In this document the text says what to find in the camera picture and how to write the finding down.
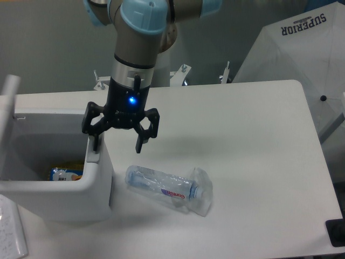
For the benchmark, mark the clear crumpled plastic bag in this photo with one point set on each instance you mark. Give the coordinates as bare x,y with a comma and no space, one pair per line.
199,193

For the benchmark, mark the white umbrella with lettering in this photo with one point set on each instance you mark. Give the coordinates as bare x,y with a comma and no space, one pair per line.
308,48

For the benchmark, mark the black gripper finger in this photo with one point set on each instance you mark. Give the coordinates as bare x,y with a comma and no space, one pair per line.
95,130
145,134

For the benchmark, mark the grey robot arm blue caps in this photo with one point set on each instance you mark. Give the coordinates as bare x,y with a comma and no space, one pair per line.
140,26

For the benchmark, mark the white bracket with bolt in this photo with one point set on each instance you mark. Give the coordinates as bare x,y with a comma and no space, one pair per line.
225,78

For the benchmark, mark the black device at table edge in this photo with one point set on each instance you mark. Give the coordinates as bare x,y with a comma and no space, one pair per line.
335,229

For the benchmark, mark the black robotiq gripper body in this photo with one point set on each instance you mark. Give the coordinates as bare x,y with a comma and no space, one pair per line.
124,106

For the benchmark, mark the white push-lid trash can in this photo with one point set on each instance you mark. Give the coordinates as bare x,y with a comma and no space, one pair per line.
35,139

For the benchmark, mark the blue snack packet in bin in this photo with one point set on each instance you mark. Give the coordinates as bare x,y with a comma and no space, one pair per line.
69,171

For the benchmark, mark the white handwritten notepad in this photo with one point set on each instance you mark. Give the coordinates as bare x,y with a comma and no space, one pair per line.
13,242

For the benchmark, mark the clear plastic water bottle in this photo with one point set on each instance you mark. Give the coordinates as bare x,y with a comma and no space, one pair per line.
156,182

